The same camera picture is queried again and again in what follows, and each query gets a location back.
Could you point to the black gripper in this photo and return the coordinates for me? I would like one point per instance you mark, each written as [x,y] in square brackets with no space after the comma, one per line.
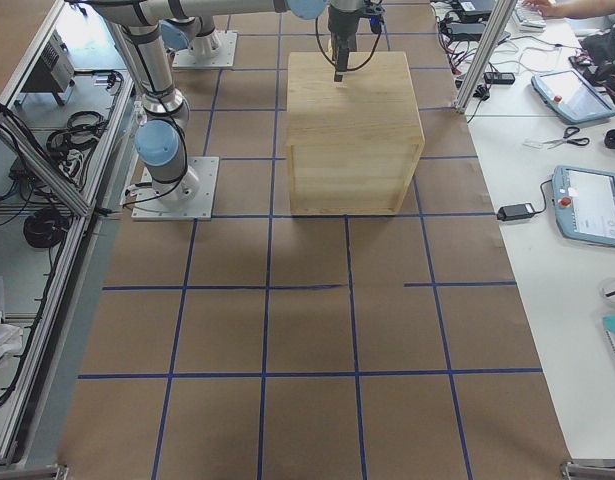
[341,22]

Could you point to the person forearm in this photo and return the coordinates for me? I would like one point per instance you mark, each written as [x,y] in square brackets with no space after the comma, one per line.
[577,10]

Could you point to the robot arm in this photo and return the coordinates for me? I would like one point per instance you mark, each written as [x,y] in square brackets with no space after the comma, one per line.
[180,31]
[160,142]

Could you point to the wooden drawer cabinet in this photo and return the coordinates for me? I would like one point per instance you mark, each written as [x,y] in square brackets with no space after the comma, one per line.
[352,146]

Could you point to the far teach pendant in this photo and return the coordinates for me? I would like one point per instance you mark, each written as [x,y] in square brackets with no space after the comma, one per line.
[572,97]

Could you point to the teach pendant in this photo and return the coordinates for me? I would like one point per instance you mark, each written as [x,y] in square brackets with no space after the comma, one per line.
[584,204]
[572,97]

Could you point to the black power adapter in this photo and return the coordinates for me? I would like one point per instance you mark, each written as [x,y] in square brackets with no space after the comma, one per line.
[515,212]

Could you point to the near teach pendant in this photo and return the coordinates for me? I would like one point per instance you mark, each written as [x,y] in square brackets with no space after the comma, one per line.
[584,204]

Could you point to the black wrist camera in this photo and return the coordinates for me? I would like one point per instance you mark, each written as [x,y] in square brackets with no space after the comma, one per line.
[374,13]

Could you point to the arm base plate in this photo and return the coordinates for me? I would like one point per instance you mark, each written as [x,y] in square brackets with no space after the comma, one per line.
[214,51]
[192,199]

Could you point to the aluminium frame post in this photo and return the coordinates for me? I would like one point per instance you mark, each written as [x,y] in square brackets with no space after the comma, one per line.
[495,27]

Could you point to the black handled scissors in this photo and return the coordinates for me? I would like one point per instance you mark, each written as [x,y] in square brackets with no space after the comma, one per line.
[569,136]

